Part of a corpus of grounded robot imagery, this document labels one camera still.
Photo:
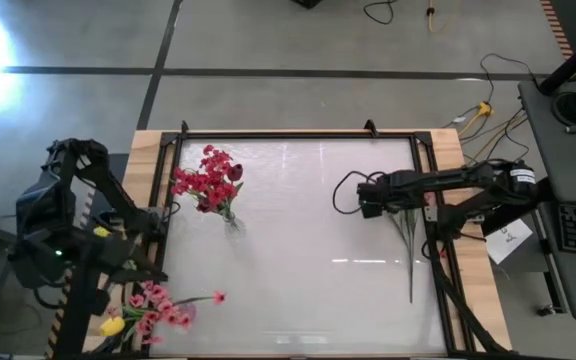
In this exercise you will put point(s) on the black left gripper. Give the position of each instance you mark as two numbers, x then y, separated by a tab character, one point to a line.
118	250

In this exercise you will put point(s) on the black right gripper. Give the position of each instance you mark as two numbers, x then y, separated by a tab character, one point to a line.
388	190

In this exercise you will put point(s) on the pink flower spray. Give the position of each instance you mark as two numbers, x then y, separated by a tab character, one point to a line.
411	260
159	294

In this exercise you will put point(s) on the purple glass vase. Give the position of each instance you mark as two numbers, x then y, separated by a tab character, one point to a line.
191	311

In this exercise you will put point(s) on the clear glass vase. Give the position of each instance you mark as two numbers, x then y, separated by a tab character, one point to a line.
235	227

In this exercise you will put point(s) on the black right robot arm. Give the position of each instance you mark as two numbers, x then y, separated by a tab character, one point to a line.
468	177

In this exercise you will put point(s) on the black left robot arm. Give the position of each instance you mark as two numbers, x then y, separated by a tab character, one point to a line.
43	220

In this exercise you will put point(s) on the small white plug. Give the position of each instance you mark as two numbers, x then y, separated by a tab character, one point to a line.
458	120

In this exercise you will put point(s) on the yellow power plug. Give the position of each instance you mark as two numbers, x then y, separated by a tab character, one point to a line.
485	109

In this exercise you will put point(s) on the white paper box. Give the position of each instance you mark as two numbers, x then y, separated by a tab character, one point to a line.
510	240

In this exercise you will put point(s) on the white table mat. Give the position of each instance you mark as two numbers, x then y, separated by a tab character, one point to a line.
278	290

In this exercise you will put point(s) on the grey desk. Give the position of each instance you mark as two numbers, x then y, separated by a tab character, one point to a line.
568	170

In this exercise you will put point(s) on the black desk leg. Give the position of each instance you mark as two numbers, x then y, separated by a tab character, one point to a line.
553	280

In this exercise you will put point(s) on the black floor object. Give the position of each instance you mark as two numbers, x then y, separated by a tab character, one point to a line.
307	3

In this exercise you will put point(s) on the black monitor pole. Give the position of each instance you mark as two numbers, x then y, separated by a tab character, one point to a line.
573	62

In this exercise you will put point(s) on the black frame clamp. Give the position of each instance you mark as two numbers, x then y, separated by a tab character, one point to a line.
184	126
369	126

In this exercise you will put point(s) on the black aluminium table frame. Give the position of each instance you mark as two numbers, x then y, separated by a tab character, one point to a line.
293	135

